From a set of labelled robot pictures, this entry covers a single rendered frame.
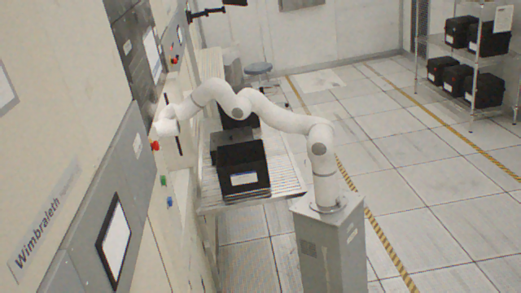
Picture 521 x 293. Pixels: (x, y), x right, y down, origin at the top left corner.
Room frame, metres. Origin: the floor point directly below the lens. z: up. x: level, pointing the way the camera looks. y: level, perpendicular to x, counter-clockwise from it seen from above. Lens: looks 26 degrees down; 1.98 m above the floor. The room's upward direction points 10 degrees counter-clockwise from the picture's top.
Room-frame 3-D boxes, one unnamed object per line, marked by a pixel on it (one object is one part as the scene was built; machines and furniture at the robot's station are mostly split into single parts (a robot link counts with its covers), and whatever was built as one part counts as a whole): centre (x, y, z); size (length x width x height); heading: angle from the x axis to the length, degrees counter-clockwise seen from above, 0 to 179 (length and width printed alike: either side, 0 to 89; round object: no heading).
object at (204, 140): (2.47, 0.11, 0.38); 1.30 x 0.60 x 0.76; 2
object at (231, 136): (2.44, 0.17, 0.83); 0.29 x 0.29 x 0.13; 1
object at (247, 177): (2.06, 0.11, 0.85); 0.28 x 0.28 x 0.17; 0
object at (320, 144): (1.68, -0.28, 1.07); 0.19 x 0.12 x 0.24; 163
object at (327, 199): (1.71, -0.29, 0.85); 0.19 x 0.19 x 0.18
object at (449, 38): (4.12, -2.20, 0.81); 0.30 x 0.28 x 0.26; 178
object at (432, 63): (4.47, -2.18, 0.31); 0.30 x 0.28 x 0.26; 0
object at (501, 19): (3.51, -2.21, 1.05); 0.17 x 0.03 x 0.26; 92
